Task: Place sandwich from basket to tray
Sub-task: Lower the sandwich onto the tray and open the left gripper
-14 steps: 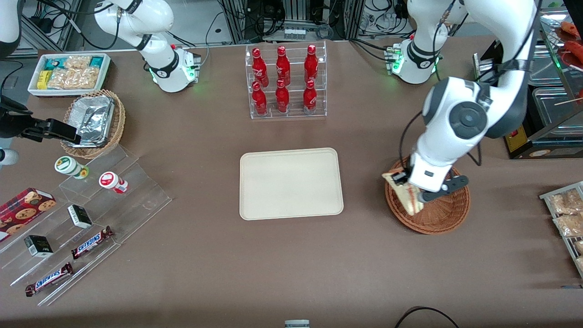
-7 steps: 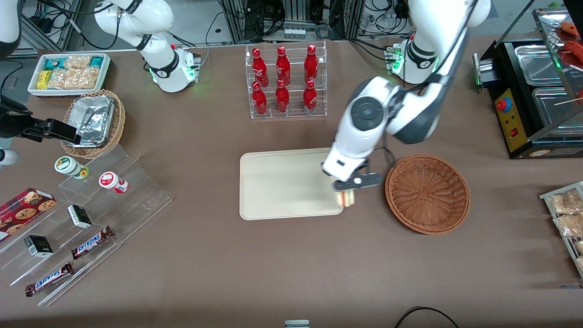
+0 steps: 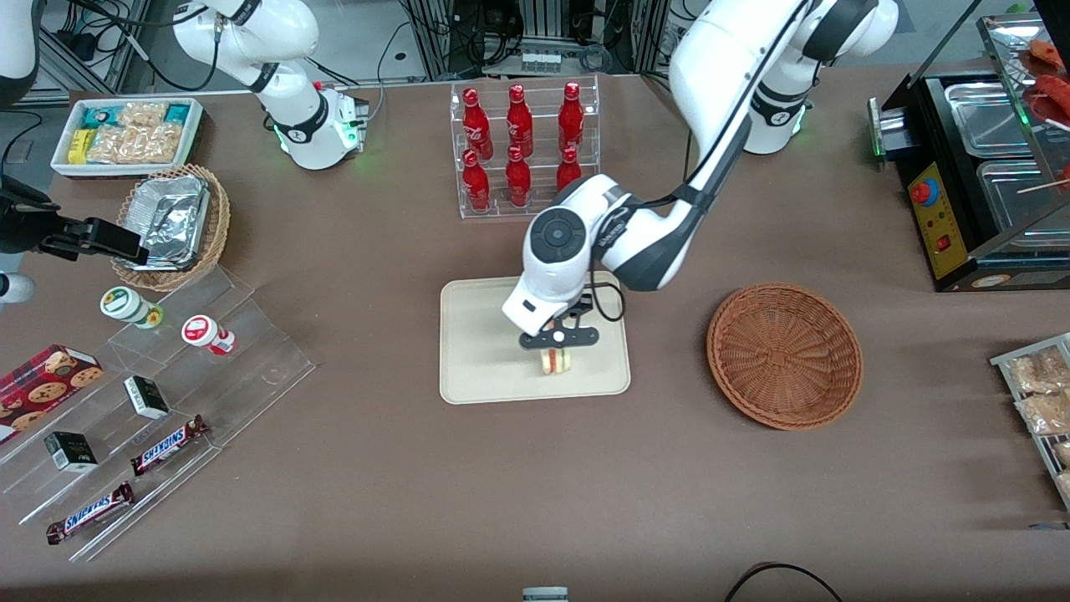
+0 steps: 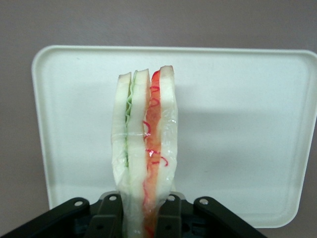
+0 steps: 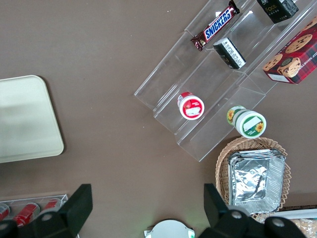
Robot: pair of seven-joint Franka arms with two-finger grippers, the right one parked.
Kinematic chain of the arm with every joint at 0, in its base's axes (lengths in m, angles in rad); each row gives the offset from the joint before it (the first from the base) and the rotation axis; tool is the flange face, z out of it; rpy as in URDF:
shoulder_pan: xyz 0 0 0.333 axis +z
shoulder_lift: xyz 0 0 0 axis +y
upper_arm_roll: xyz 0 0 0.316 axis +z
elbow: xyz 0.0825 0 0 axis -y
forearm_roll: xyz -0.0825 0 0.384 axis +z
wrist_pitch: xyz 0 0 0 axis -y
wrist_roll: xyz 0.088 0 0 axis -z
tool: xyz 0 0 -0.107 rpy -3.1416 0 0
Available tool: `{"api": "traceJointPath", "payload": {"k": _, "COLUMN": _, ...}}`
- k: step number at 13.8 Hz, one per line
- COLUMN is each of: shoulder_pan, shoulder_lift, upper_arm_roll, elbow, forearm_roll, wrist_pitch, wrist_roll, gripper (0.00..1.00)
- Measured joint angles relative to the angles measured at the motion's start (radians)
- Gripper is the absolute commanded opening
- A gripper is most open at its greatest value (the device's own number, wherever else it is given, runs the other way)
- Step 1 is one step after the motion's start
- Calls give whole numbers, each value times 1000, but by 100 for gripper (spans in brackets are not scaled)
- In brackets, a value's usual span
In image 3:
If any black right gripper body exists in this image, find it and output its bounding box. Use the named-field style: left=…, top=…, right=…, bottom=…
left=0, top=176, right=61, bottom=254

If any beige plastic tray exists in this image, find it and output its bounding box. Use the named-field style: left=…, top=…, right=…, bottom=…
left=440, top=271, right=632, bottom=406

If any small wicker basket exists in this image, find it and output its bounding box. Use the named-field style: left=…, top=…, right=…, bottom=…
left=110, top=163, right=232, bottom=293

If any round brown wicker basket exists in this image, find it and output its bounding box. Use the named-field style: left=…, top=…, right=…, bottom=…
left=706, top=283, right=864, bottom=431

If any stack of foil trays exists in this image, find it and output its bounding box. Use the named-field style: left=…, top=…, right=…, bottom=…
left=124, top=173, right=211, bottom=272

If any white snack bin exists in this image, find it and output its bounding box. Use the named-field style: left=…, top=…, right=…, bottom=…
left=49, top=97, right=205, bottom=181

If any green capped yogurt bottle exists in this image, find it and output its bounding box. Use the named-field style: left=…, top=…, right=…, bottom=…
left=99, top=286, right=166, bottom=330

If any large clear bag of crackers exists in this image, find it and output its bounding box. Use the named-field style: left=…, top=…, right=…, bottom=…
left=86, top=124, right=182, bottom=166

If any small clear bag of crackers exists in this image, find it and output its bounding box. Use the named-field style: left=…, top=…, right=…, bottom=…
left=116, top=101, right=170, bottom=128

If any red cola bottle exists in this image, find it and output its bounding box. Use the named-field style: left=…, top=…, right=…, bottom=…
left=461, top=87, right=495, bottom=161
left=461, top=149, right=492, bottom=213
left=558, top=81, right=586, bottom=156
left=505, top=84, right=535, bottom=158
left=504, top=145, right=533, bottom=209
left=556, top=147, right=584, bottom=195

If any red capped yogurt bottle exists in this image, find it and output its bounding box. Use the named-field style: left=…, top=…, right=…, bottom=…
left=181, top=314, right=237, bottom=357

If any red cookie box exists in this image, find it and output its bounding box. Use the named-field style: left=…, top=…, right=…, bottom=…
left=0, top=344, right=104, bottom=445

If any small black carton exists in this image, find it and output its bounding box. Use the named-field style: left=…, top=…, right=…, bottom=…
left=43, top=431, right=99, bottom=474
left=123, top=375, right=171, bottom=421

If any clear acrylic bottle rack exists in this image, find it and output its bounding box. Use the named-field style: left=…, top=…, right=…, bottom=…
left=449, top=74, right=602, bottom=221

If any clear acrylic step display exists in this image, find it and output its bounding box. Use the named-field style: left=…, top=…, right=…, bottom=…
left=0, top=265, right=317, bottom=564

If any Snickers bar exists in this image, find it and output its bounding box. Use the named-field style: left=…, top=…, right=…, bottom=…
left=129, top=415, right=211, bottom=478
left=45, top=481, right=135, bottom=546

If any black food warmer cabinet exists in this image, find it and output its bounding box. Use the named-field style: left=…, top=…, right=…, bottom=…
left=868, top=13, right=1070, bottom=293

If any steel warmer pan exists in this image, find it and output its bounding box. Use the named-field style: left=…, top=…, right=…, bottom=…
left=976, top=158, right=1070, bottom=237
left=944, top=81, right=1039, bottom=161

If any red skewered food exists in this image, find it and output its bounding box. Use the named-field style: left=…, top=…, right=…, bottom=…
left=1023, top=74, right=1070, bottom=120

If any black cable loop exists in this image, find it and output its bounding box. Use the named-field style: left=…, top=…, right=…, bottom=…
left=722, top=562, right=846, bottom=602

